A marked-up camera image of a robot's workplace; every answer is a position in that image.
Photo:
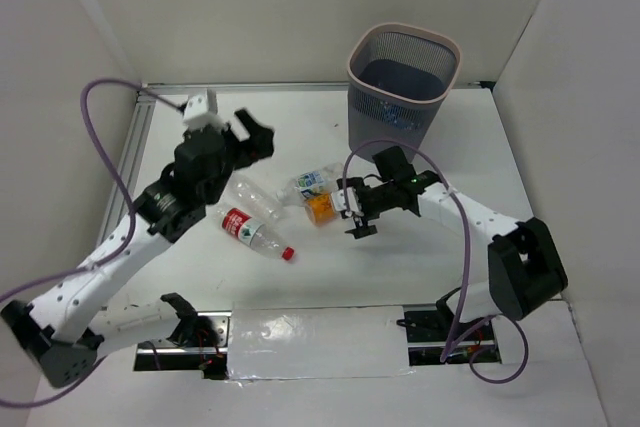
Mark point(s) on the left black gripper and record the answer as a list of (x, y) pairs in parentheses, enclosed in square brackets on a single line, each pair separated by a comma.
[(232, 142)]

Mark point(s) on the crushed blue cap bottle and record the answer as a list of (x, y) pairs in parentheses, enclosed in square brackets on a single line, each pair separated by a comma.
[(400, 117)]

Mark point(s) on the grey mesh waste bin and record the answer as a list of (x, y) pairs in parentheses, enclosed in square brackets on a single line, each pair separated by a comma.
[(404, 65)]

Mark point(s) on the green blue label bottle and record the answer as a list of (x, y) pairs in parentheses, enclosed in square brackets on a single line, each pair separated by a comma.
[(303, 187)]

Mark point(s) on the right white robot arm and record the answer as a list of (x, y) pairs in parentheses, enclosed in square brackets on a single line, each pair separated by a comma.
[(510, 267)]

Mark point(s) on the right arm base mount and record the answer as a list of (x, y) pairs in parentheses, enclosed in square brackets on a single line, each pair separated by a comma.
[(426, 335)]

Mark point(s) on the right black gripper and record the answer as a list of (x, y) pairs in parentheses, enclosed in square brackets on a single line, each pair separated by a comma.
[(363, 228)]

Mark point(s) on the orange drink bottle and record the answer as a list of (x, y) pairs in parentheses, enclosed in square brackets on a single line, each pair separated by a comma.
[(322, 209)]

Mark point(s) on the shiny tape sheet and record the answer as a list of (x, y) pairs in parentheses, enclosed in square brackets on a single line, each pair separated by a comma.
[(324, 343)]

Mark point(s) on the red label water bottle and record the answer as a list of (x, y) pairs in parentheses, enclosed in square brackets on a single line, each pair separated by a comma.
[(252, 232)]

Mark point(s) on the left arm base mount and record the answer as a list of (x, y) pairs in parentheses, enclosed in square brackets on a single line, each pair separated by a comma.
[(205, 352)]

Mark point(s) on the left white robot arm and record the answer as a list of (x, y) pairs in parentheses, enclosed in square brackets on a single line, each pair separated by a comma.
[(69, 328)]

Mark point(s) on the clear unlabelled plastic bottle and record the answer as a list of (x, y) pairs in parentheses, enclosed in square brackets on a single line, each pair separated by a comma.
[(255, 199)]

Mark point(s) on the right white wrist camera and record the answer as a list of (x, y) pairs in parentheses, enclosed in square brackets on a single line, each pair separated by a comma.
[(345, 203)]

